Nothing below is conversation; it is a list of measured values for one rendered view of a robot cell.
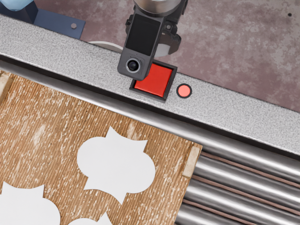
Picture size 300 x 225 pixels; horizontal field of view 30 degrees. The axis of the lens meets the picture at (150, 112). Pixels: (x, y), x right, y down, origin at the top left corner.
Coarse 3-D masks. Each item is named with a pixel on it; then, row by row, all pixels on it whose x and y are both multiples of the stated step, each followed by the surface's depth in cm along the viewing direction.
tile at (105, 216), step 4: (104, 216) 102; (76, 220) 102; (80, 220) 102; (84, 220) 102; (88, 220) 102; (92, 220) 102; (100, 220) 102; (104, 220) 102; (108, 220) 102; (72, 224) 102; (76, 224) 102; (80, 224) 102; (84, 224) 102; (88, 224) 102; (92, 224) 102; (96, 224) 102; (100, 224) 102; (104, 224) 102; (108, 224) 102
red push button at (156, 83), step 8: (152, 64) 111; (152, 72) 111; (160, 72) 111; (168, 72) 111; (144, 80) 110; (152, 80) 110; (160, 80) 110; (168, 80) 111; (136, 88) 110; (144, 88) 110; (152, 88) 110; (160, 88) 110; (160, 96) 110
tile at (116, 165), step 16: (96, 144) 105; (112, 144) 105; (128, 144) 105; (144, 144) 105; (80, 160) 105; (96, 160) 105; (112, 160) 105; (128, 160) 105; (144, 160) 104; (96, 176) 104; (112, 176) 104; (128, 176) 104; (144, 176) 104; (112, 192) 103; (128, 192) 103
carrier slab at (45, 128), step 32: (32, 96) 109; (64, 96) 109; (0, 128) 107; (32, 128) 107; (64, 128) 107; (96, 128) 107; (128, 128) 107; (0, 160) 106; (32, 160) 106; (64, 160) 106; (160, 160) 106; (0, 192) 104; (64, 192) 104; (96, 192) 104; (160, 192) 104; (64, 224) 103; (128, 224) 103; (160, 224) 102
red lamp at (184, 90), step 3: (180, 87) 111; (183, 87) 111; (186, 87) 111; (180, 90) 111; (183, 90) 111; (186, 90) 111; (189, 90) 111; (180, 93) 111; (183, 93) 111; (186, 93) 111
